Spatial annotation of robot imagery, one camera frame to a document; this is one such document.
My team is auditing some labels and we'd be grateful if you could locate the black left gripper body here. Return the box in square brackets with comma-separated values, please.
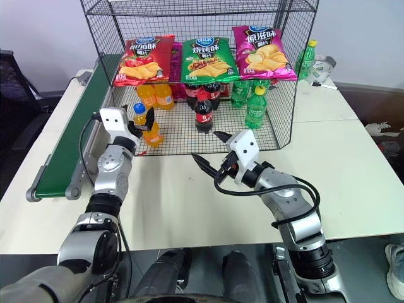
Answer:
[128, 121, 152, 140]

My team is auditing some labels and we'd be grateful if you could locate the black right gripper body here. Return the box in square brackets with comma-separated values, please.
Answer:
[215, 150, 242, 186]

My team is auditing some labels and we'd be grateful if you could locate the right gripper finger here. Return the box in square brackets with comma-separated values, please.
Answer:
[213, 130, 234, 145]
[191, 153, 220, 181]

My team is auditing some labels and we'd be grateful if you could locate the blue-capped orange soda bottle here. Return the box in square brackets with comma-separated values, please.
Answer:
[132, 103, 164, 148]

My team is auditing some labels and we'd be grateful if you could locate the green conveyor belt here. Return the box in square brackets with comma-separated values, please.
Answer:
[25, 53, 122, 203]

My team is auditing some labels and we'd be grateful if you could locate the red-capped cola bottle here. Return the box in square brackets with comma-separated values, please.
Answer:
[193, 91, 215, 135]

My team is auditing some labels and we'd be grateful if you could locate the yellow-capped green soda bottle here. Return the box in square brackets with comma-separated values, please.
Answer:
[295, 39, 318, 81]
[245, 85, 269, 130]

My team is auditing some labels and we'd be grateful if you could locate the red potato chip bag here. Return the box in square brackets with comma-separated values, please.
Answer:
[112, 33, 175, 88]

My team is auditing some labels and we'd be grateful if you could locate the magenta snack package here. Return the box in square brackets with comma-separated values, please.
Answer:
[170, 42, 184, 81]

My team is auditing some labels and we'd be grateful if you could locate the green potato chip bag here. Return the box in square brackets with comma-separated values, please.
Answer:
[179, 37, 241, 85]

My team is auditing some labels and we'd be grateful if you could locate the purple potato chip bag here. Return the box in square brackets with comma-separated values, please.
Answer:
[232, 25, 299, 81]

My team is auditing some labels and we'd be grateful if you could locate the black mesh office chair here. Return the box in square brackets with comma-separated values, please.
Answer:
[0, 49, 66, 152]

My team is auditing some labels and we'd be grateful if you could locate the white tape roll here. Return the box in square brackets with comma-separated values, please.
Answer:
[311, 55, 337, 83]

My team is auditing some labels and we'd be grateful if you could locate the white shoe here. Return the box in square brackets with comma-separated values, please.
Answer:
[365, 121, 392, 137]

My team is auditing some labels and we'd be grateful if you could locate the grey sneaker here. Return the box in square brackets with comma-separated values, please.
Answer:
[384, 242, 404, 300]

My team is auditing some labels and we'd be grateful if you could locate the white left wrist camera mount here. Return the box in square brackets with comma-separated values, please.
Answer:
[98, 106, 141, 146]

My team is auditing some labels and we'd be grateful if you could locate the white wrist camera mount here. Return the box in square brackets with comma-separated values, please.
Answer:
[229, 129, 261, 186]
[98, 106, 141, 146]

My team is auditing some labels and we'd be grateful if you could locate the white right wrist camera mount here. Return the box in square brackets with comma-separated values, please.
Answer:
[229, 129, 261, 186]

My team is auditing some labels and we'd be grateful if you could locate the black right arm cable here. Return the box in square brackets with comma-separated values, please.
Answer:
[213, 172, 321, 229]

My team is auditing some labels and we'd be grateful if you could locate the black wire mesh rack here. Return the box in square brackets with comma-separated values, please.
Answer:
[78, 0, 318, 157]

